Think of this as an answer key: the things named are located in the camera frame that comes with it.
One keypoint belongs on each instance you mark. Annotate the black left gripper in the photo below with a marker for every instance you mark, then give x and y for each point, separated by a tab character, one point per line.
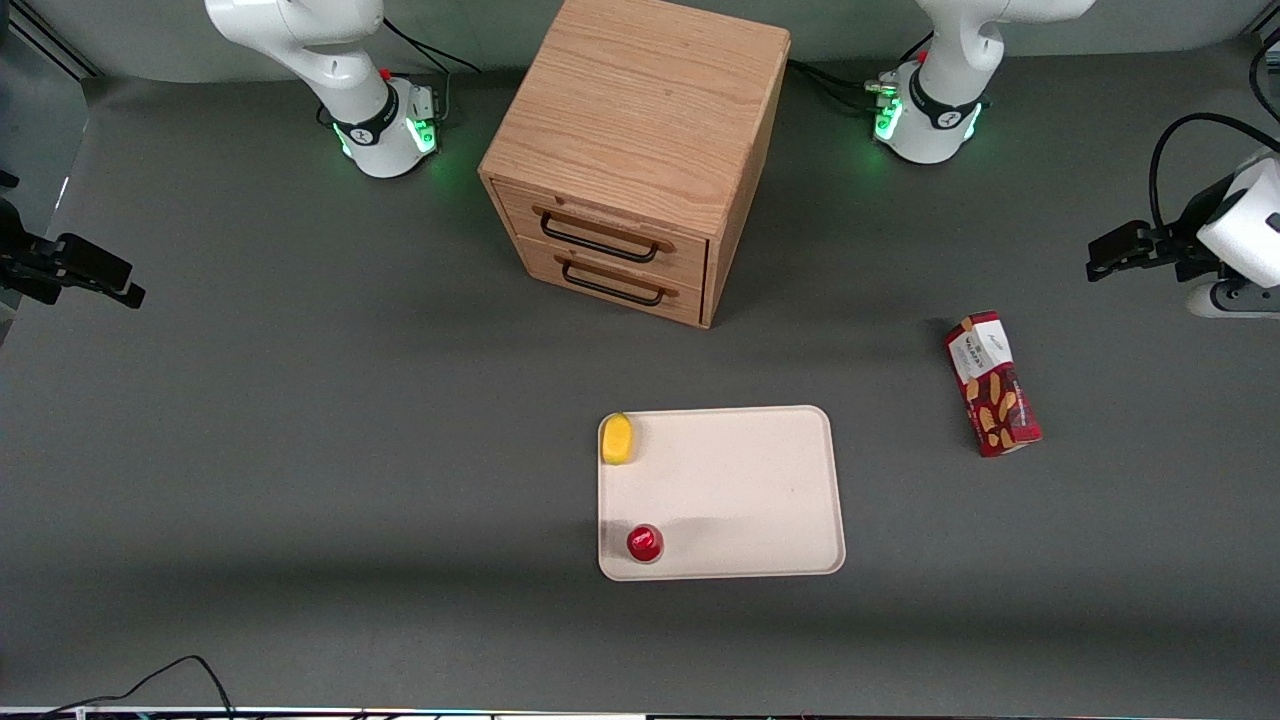
1186	238

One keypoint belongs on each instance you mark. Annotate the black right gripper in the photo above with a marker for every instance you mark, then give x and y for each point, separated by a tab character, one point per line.
22	262

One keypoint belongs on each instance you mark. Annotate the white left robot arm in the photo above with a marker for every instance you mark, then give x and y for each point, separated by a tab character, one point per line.
940	110

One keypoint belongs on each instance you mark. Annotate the red cookie box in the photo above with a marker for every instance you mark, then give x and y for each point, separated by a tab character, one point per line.
992	385

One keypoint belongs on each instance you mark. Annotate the cream rectangular tray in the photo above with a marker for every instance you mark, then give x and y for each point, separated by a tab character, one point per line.
740	500

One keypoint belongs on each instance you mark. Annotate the wooden two-drawer cabinet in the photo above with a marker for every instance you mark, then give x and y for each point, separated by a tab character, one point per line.
640	110

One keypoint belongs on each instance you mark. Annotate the wooden drawer front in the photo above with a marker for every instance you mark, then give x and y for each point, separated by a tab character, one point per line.
600	232
610	285

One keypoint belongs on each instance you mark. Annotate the yellow lemon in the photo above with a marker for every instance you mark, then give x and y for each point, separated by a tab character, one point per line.
617	440

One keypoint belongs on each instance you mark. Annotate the small red can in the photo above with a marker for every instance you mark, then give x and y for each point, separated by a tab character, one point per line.
644	543

